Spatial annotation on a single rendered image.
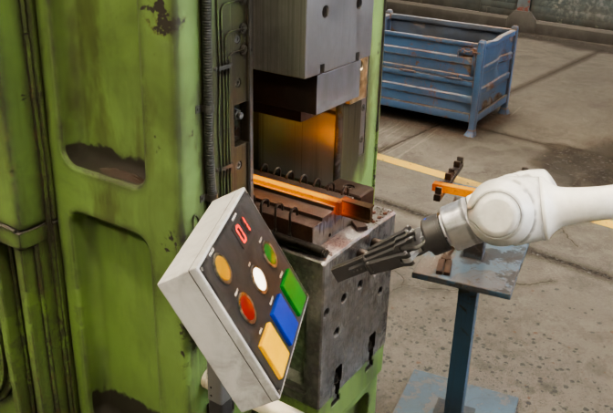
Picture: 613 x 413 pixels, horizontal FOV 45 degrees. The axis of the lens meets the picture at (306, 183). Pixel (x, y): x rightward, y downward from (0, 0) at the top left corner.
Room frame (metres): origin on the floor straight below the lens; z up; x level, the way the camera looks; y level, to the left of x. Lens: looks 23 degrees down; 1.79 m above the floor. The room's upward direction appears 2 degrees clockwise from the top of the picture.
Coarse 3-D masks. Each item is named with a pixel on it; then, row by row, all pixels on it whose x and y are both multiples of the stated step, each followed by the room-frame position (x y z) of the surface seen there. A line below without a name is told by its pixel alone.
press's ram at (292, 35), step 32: (256, 0) 1.66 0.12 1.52; (288, 0) 1.62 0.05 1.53; (320, 0) 1.64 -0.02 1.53; (352, 0) 1.75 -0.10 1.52; (256, 32) 1.66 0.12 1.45; (288, 32) 1.62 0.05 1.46; (320, 32) 1.64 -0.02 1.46; (352, 32) 1.76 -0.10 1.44; (256, 64) 1.66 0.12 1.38; (288, 64) 1.62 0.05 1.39; (320, 64) 1.64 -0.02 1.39
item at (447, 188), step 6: (432, 186) 2.03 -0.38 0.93; (438, 186) 2.02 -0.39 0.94; (444, 186) 2.02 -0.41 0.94; (450, 186) 2.02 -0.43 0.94; (456, 186) 2.02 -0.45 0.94; (462, 186) 2.02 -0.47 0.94; (444, 192) 2.02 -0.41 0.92; (450, 192) 2.01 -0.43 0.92; (456, 192) 2.00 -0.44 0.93; (462, 192) 1.99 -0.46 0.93; (468, 192) 1.99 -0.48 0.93
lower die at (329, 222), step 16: (272, 176) 1.93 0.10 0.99; (256, 192) 1.82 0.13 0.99; (272, 192) 1.82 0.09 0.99; (288, 192) 1.80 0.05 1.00; (320, 192) 1.82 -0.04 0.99; (336, 192) 1.83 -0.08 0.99; (272, 208) 1.74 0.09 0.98; (288, 208) 1.73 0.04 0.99; (304, 208) 1.72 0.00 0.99; (320, 208) 1.73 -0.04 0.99; (272, 224) 1.70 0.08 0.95; (304, 224) 1.65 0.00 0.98; (320, 224) 1.66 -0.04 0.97; (336, 224) 1.73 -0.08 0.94; (304, 240) 1.65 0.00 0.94; (320, 240) 1.67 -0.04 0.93
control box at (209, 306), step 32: (224, 224) 1.20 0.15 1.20; (256, 224) 1.31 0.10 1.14; (192, 256) 1.09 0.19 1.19; (224, 256) 1.13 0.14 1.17; (256, 256) 1.24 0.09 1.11; (160, 288) 1.04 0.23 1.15; (192, 288) 1.03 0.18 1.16; (224, 288) 1.07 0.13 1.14; (256, 288) 1.16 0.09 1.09; (192, 320) 1.03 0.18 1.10; (224, 320) 1.02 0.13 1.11; (256, 320) 1.10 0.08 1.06; (224, 352) 1.02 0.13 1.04; (256, 352) 1.03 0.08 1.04; (224, 384) 1.02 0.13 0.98; (256, 384) 1.02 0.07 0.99
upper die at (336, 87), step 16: (352, 64) 1.76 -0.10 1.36; (256, 80) 1.73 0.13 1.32; (272, 80) 1.70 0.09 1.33; (288, 80) 1.68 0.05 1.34; (304, 80) 1.65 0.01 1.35; (320, 80) 1.64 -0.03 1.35; (336, 80) 1.70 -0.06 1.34; (352, 80) 1.77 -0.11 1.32; (256, 96) 1.73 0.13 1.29; (272, 96) 1.70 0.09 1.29; (288, 96) 1.68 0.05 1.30; (304, 96) 1.65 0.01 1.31; (320, 96) 1.65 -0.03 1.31; (336, 96) 1.71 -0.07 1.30; (352, 96) 1.77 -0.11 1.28; (320, 112) 1.65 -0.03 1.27
